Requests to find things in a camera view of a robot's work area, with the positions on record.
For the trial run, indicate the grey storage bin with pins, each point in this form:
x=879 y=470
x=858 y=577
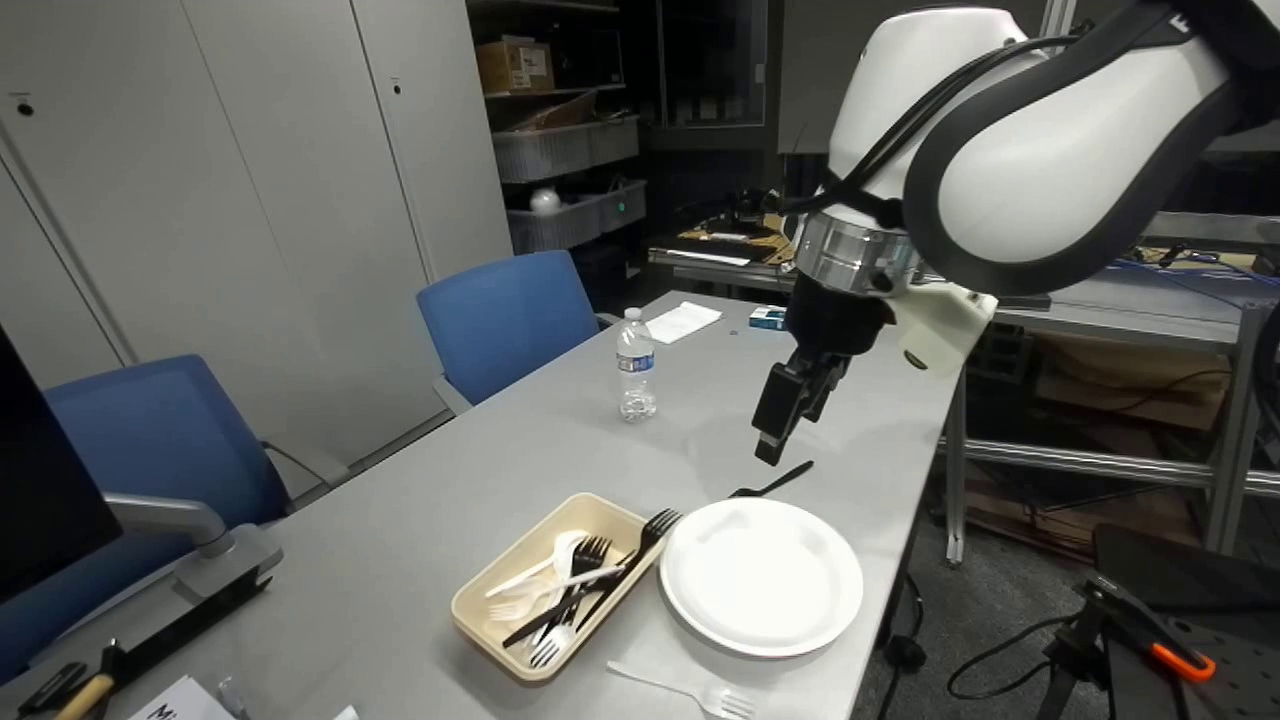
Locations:
x=582 y=220
x=562 y=153

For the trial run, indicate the black bar tool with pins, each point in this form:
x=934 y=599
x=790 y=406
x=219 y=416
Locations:
x=184 y=627

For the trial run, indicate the black case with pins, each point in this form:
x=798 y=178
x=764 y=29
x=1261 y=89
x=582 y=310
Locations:
x=1185 y=565

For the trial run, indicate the blue office chair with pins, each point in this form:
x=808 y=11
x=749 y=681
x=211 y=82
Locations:
x=161 y=443
x=506 y=320

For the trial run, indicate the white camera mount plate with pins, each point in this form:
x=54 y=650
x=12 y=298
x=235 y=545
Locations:
x=945 y=325

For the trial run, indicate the white paper napkin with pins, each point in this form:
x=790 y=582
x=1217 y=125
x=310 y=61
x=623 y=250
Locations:
x=683 y=320

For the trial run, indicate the beige cutlery tray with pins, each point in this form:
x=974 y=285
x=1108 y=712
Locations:
x=493 y=627

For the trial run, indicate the white plastic fork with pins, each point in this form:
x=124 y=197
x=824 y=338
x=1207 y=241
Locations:
x=683 y=691
x=545 y=654
x=534 y=570

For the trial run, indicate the black tripod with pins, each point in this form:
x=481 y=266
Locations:
x=1074 y=662

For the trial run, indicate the cardboard box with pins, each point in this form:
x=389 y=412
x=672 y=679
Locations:
x=515 y=67

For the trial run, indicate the black monitor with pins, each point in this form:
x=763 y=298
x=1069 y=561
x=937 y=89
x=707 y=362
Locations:
x=41 y=494

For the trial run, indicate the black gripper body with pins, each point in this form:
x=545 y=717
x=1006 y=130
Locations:
x=839 y=318

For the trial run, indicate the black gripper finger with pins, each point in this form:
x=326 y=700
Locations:
x=782 y=412
x=831 y=377

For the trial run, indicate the aluminium frame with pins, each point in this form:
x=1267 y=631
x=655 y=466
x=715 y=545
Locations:
x=1095 y=466

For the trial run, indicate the clear plastic water bottle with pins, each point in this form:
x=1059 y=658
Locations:
x=639 y=373

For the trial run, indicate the white cabinet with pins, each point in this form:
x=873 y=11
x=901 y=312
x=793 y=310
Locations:
x=241 y=203

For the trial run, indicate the small blue white box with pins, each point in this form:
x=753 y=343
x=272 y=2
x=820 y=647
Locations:
x=764 y=318

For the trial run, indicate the white paper plate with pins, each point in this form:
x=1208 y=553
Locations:
x=763 y=577

